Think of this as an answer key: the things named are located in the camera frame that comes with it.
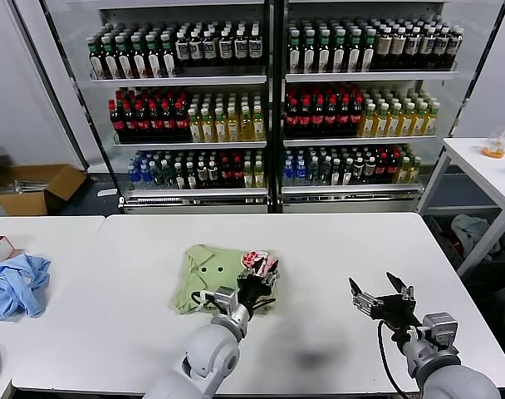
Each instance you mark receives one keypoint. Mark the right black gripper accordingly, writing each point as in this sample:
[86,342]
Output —
[395,311]

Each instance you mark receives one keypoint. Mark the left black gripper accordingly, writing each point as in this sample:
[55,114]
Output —
[254,291]

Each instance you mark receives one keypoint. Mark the light green t-shirt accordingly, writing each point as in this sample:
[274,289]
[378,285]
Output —
[211,270]

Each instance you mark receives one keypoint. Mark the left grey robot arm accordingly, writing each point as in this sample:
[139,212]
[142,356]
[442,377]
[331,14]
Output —
[202,357]

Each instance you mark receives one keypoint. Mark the grey green clothes pile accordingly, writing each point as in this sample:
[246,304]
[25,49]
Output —
[472,231]

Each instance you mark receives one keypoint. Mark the small yellow tea bottle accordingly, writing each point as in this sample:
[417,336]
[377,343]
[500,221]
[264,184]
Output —
[403,170]
[257,177]
[414,169]
[246,177]

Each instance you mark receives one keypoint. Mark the small red label cola bottle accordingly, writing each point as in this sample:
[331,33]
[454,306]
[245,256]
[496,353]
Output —
[381,166]
[223,173]
[235,173]
[393,166]

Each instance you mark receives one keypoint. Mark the small blue water bottle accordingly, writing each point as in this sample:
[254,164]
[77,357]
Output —
[144,175]
[301,170]
[132,175]
[288,170]

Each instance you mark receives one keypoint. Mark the small dark white label bottle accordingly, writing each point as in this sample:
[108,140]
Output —
[199,175]
[211,175]
[369,168]
[358,168]

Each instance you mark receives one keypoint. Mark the small green tinted water bottle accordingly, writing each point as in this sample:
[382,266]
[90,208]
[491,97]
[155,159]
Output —
[315,170]
[155,175]
[165,175]
[325,170]

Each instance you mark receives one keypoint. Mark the small dark white cap bottle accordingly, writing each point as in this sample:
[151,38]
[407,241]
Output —
[336,173]
[189,177]
[347,173]
[177,177]

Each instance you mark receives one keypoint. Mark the yellow juice bottle green cap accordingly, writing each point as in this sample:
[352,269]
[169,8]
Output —
[407,123]
[257,127]
[194,127]
[394,123]
[219,127]
[232,127]
[432,123]
[368,123]
[420,123]
[245,127]
[381,123]
[206,127]

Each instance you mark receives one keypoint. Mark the red cap cola bottle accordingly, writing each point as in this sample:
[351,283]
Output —
[292,119]
[154,123]
[343,119]
[141,123]
[317,119]
[179,123]
[129,123]
[330,119]
[305,119]
[356,119]
[167,123]
[116,123]

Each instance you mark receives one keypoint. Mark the white metal side table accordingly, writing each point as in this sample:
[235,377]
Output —
[477,164]

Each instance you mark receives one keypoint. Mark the white flat floor object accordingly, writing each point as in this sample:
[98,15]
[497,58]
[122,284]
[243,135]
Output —
[106,192]

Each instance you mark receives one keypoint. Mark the glass beaker orange liquid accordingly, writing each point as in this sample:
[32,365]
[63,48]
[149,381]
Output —
[493,151]

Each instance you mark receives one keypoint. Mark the glass door drinks cooler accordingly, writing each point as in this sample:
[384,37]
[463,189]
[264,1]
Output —
[360,76]
[173,80]

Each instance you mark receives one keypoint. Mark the green cap dark tea bottle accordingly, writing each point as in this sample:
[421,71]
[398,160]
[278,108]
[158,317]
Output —
[109,60]
[168,60]
[324,56]
[95,60]
[368,54]
[295,56]
[339,56]
[310,56]
[138,60]
[354,56]
[153,60]
[124,60]

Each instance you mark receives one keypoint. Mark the blue label dark drink bottle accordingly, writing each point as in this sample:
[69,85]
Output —
[425,46]
[455,44]
[224,50]
[195,50]
[253,50]
[239,50]
[182,50]
[412,46]
[440,45]
[209,50]

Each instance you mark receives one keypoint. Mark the open brown cardboard box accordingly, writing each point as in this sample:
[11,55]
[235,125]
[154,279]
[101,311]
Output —
[64,177]

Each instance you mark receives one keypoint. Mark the crumpled light blue shirt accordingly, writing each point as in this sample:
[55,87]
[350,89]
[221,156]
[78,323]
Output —
[16,287]

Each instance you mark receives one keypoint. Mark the beige label dark drink bottle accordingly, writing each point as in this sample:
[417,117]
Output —
[398,46]
[383,46]

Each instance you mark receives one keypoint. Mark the grey metal bars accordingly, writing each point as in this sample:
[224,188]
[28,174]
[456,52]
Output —
[27,185]

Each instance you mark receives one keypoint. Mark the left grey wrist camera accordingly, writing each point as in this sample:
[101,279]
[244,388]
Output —
[225,297]

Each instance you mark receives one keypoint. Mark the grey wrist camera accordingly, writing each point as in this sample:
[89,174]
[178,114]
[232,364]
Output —
[225,297]
[439,330]

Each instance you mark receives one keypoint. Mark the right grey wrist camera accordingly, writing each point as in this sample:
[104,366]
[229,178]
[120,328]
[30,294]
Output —
[439,330]

